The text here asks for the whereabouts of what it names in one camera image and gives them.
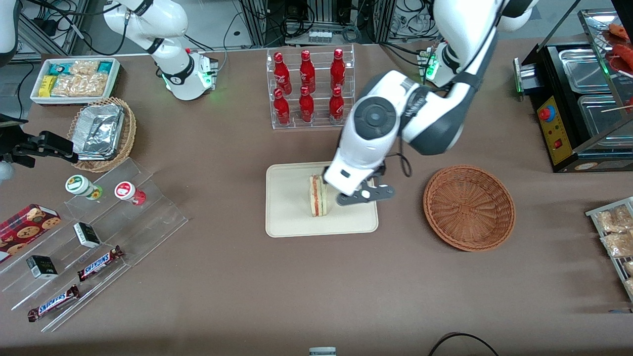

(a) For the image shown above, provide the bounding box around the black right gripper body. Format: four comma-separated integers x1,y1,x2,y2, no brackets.
0,115,35,169

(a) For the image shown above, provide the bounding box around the triangle sandwich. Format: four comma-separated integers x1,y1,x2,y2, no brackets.
309,174,330,218

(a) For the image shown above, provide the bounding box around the cream plastic tray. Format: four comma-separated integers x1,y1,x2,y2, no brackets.
266,159,379,238

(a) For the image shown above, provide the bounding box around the small tan wicker basket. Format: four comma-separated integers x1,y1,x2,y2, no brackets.
67,96,137,173

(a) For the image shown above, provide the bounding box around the round brown wicker basket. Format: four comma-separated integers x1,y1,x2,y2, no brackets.
423,165,516,253

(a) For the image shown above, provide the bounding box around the tray of packaged crackers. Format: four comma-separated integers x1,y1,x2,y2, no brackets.
585,197,633,302

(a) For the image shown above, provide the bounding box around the green lid cup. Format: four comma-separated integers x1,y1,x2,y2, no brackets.
65,175,103,200

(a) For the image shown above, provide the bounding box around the stack of foil containers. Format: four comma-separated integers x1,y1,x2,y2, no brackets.
73,103,125,161

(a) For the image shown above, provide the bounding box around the white rectangular snack box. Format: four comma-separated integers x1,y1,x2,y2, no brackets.
30,57,121,107

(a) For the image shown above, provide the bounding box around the clear acrylic bottle rack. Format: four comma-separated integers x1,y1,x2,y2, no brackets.
266,44,356,131

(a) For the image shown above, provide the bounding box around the clear bag of crackers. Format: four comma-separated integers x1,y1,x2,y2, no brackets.
69,60,99,76
51,73,109,97

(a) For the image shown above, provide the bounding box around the red cola bottle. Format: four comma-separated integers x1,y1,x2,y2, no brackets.
299,86,315,123
329,87,345,123
330,48,346,90
299,49,316,93
273,52,292,94
273,88,291,126

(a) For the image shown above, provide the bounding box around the red cookie box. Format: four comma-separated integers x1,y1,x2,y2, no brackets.
0,204,62,264

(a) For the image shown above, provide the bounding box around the red lid cup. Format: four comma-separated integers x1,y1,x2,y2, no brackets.
114,181,147,206

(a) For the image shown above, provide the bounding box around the small black box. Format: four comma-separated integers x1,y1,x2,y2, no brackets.
73,222,101,249
26,255,59,280

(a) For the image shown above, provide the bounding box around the Snickers chocolate bar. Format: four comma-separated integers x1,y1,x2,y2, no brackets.
77,245,124,282
27,284,81,323

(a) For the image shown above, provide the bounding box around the clear acrylic stepped display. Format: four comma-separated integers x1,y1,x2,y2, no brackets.
0,157,189,333

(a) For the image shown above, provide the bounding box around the silver control box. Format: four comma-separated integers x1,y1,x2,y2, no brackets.
513,57,539,95

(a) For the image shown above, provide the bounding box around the black food warmer yellow panel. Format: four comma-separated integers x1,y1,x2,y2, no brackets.
524,9,633,174

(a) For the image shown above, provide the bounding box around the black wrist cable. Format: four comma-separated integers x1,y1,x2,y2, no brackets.
395,140,412,178

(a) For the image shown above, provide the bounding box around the black looped cable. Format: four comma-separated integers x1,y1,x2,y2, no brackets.
428,332,500,356

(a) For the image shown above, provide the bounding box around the aluminium frame rack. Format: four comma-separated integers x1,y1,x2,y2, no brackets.
236,0,396,47

